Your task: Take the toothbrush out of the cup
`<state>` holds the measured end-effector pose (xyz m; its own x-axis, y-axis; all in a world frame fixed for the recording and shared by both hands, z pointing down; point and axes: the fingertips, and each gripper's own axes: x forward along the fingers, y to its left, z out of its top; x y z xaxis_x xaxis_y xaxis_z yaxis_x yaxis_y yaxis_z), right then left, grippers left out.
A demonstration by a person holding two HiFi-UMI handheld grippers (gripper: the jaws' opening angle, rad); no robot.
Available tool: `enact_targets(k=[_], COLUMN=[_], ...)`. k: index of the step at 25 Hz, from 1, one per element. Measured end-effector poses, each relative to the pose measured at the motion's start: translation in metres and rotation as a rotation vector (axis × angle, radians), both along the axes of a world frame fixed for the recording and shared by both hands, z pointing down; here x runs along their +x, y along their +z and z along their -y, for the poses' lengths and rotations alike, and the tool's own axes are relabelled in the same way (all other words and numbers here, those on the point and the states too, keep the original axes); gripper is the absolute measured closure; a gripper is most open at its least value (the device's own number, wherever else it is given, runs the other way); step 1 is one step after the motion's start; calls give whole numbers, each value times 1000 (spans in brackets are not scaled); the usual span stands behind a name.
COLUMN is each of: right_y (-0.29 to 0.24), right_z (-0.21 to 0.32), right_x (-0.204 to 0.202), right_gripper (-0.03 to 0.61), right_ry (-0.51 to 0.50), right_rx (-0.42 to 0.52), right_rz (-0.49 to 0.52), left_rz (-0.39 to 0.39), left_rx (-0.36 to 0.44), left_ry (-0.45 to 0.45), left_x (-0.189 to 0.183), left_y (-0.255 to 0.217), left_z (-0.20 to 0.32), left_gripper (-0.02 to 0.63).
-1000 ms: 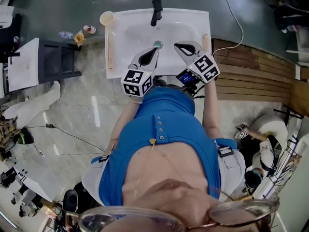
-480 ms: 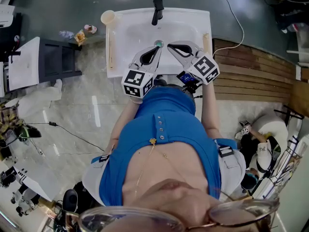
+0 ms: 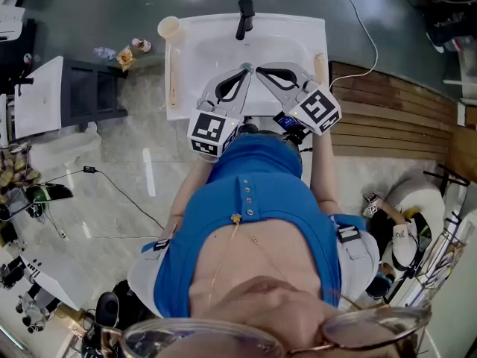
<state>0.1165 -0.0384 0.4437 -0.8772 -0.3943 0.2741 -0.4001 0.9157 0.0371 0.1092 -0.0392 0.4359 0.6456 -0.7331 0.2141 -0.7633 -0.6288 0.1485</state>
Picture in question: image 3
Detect person's right forearm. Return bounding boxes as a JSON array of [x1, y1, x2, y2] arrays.
[[310, 132, 344, 216]]

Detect white cable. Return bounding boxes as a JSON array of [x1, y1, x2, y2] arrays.
[[327, 0, 379, 90]]

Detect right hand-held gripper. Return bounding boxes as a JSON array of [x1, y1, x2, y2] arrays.
[[255, 61, 343, 137]]

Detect metal wire rack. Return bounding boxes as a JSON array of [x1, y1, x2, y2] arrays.
[[413, 225, 469, 289]]

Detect cream round chair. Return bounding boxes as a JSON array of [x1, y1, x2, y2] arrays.
[[383, 164, 472, 239]]

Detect small black monitor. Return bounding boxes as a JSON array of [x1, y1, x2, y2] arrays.
[[273, 110, 312, 147]]

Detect person's left forearm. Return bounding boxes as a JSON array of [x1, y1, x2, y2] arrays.
[[173, 151, 221, 231]]

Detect person's face and neck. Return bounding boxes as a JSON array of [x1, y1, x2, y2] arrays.
[[188, 225, 414, 358]]

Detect white wrapped bundle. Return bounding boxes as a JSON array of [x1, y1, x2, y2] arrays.
[[29, 121, 103, 166]]

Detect clear water bottle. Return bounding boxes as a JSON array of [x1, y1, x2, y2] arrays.
[[92, 45, 118, 61]]

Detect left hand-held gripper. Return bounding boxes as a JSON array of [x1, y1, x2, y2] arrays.
[[186, 68, 255, 158]]

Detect black faucet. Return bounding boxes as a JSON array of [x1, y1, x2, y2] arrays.
[[234, 0, 256, 42], [14, 75, 35, 97]]

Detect person's black backpack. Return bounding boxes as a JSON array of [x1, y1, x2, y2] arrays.
[[95, 291, 121, 330]]

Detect white ceramic sink basin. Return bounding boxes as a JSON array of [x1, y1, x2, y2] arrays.
[[165, 12, 330, 122], [13, 54, 65, 142]]

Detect black floor cable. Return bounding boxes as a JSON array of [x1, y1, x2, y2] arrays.
[[39, 168, 165, 231]]

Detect dark grey vanity cabinet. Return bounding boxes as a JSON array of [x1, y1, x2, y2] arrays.
[[61, 57, 130, 125]]

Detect black bag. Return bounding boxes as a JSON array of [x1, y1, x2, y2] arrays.
[[424, 9, 477, 54]]

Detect white slotted panel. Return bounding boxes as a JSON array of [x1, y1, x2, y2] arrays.
[[20, 254, 81, 311]]

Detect small brown drink bottle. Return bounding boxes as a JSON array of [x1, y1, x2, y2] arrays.
[[130, 37, 154, 54]]

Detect black green hard-shell backpack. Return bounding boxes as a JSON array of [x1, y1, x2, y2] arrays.
[[0, 183, 75, 222]]

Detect beige cup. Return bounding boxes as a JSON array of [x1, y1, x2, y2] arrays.
[[157, 15, 189, 45]]

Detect wooden slatted platform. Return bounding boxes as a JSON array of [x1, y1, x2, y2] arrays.
[[329, 60, 477, 172]]

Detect gold necklace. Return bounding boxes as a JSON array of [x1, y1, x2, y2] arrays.
[[206, 213, 288, 306]]

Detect person's glasses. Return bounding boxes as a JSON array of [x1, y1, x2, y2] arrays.
[[99, 304, 434, 358]]

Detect person's blue shirt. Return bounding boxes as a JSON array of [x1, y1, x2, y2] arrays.
[[140, 134, 368, 318]]

